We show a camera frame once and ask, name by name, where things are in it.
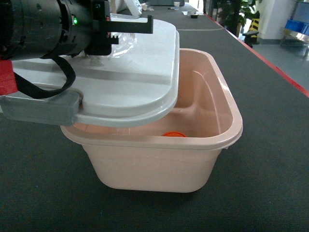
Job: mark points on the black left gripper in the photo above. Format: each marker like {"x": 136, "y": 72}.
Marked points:
{"x": 101, "y": 38}

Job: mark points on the white box lid grey latch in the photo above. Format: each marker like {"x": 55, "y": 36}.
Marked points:
{"x": 135, "y": 85}

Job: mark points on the orange cylindrical capacitor 4680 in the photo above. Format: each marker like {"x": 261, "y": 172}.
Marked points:
{"x": 174, "y": 134}

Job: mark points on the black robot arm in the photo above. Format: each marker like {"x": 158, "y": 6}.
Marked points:
{"x": 50, "y": 28}

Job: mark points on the pink plastic storage box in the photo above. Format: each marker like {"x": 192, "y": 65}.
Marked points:
{"x": 140, "y": 158}

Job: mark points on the white paper cup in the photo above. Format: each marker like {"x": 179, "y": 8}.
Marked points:
{"x": 176, "y": 5}

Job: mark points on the potted green plant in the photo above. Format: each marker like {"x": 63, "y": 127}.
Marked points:
{"x": 232, "y": 13}

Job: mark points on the black office chair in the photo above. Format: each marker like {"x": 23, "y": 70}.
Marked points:
{"x": 250, "y": 38}

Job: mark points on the yellow black striped bollard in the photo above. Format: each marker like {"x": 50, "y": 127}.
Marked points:
{"x": 254, "y": 26}

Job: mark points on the stainless steel roller rack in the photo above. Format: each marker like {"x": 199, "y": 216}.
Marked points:
{"x": 296, "y": 29}

